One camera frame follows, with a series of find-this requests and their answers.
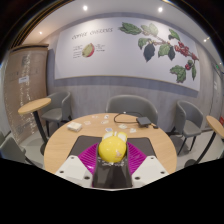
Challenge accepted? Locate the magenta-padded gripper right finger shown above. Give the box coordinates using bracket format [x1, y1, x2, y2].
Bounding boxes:
[112, 142, 170, 189]

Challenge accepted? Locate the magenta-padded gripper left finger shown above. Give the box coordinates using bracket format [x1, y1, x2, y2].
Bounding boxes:
[54, 143, 113, 189]

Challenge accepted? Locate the yellow computer mouse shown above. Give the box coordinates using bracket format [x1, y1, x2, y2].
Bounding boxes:
[97, 130, 129, 164]

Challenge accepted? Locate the black mouse pad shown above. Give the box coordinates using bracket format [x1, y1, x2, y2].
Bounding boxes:
[67, 134, 157, 159]

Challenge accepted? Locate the white tissue pack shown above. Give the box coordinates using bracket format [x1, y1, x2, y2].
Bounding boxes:
[66, 121, 83, 132]

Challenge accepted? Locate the black power adapter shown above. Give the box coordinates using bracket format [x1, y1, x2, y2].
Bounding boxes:
[135, 116, 153, 128]

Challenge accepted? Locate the grey armchair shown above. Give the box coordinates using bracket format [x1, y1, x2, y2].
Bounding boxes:
[40, 91, 72, 138]
[169, 99, 204, 157]
[105, 94, 159, 125]
[0, 131, 28, 165]

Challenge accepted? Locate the black cable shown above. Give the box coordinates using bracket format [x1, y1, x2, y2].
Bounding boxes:
[113, 111, 160, 130]

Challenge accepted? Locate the tan printed wall panel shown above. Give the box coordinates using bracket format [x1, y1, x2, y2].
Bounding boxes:
[3, 43, 50, 144]

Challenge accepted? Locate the coffee plant wall mural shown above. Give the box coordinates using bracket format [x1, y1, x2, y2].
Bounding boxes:
[54, 16, 202, 93]

